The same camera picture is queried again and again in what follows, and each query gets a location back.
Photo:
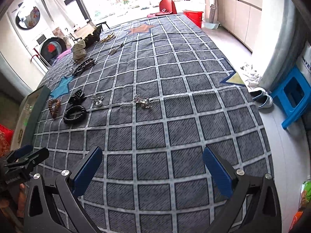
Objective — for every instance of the green translucent bangle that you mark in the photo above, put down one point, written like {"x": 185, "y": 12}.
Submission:
{"x": 24, "y": 123}

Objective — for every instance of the translucent hair claw clip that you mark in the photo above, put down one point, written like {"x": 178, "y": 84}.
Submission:
{"x": 28, "y": 107}

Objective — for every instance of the blue plastic stool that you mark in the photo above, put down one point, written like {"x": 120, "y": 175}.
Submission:
{"x": 291, "y": 97}

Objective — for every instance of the black hair claw clip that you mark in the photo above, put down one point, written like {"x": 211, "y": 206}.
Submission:
{"x": 77, "y": 97}

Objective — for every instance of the red plastic bucket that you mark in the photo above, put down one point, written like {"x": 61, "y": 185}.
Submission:
{"x": 193, "y": 18}

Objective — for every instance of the beige folding chair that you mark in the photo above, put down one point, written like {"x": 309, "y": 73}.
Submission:
{"x": 82, "y": 30}

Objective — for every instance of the small metal hair pin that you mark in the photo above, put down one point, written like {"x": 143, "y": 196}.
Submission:
{"x": 116, "y": 49}

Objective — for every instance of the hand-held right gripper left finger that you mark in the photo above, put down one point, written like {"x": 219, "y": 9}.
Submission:
{"x": 88, "y": 170}

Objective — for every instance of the grey checked star tablecloth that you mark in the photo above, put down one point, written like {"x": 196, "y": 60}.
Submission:
{"x": 158, "y": 126}

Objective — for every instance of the silver shoe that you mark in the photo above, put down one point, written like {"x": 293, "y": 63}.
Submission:
{"x": 259, "y": 94}
{"x": 266, "y": 101}

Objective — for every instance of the green orange packet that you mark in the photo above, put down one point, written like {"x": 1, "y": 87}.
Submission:
{"x": 305, "y": 194}

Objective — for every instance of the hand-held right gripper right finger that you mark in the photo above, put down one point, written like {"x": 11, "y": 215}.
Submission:
{"x": 217, "y": 172}

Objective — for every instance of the grey shallow tray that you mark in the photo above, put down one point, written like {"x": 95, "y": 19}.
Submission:
{"x": 36, "y": 111}

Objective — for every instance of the white dotted hair bow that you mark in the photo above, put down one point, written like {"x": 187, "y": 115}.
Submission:
{"x": 79, "y": 52}

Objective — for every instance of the person's left forearm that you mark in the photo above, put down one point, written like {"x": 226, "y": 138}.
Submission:
{"x": 9, "y": 206}

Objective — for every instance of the white curtain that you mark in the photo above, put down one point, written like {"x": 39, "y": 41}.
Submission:
{"x": 55, "y": 2}

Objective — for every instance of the white crumpled cloth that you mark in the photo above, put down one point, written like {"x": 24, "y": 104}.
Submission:
{"x": 250, "y": 74}

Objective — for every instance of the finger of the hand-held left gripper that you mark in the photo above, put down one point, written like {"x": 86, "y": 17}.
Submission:
{"x": 20, "y": 151}
{"x": 36, "y": 156}

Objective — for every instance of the small silver charm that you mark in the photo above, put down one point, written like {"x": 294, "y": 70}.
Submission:
{"x": 143, "y": 102}

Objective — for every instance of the beige low cabinet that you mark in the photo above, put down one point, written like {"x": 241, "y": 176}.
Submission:
{"x": 238, "y": 12}

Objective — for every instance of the red plastic chair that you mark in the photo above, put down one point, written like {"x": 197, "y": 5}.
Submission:
{"x": 167, "y": 6}

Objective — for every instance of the white washing machine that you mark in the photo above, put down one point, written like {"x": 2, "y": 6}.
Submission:
{"x": 52, "y": 47}

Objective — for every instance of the white dryer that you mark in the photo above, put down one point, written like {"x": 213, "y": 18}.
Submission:
{"x": 26, "y": 17}

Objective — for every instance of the pale plastic basin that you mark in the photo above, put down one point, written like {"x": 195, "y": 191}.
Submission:
{"x": 211, "y": 25}

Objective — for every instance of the white printed bag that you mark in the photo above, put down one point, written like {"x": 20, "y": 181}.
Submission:
{"x": 306, "y": 63}

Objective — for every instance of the red embroidered cushion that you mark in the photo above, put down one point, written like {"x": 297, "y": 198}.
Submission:
{"x": 4, "y": 140}

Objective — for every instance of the grey curtain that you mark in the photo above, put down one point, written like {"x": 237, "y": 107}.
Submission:
{"x": 284, "y": 29}

